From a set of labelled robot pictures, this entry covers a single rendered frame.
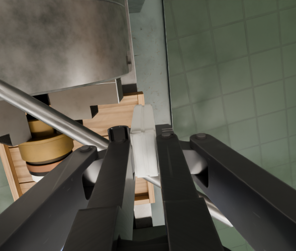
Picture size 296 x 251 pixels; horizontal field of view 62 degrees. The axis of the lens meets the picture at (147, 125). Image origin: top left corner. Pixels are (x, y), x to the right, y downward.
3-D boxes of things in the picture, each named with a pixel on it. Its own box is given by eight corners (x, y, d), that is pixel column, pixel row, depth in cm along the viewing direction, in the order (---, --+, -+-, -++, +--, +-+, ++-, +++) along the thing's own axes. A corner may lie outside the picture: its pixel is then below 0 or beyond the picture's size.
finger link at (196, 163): (157, 154, 13) (215, 148, 13) (153, 124, 18) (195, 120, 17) (159, 180, 13) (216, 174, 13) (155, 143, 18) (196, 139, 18)
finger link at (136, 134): (148, 177, 15) (135, 179, 15) (146, 136, 22) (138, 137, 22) (142, 131, 14) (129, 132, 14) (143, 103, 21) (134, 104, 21)
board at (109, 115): (-5, 107, 60) (-14, 112, 56) (142, 90, 62) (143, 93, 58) (26, 211, 69) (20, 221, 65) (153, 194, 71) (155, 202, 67)
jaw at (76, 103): (38, 61, 35) (121, 53, 33) (53, 59, 39) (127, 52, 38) (55, 135, 38) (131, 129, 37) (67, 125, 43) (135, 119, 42)
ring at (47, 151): (-4, 127, 35) (13, 183, 38) (62, 119, 36) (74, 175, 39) (21, 111, 44) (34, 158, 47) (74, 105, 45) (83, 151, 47)
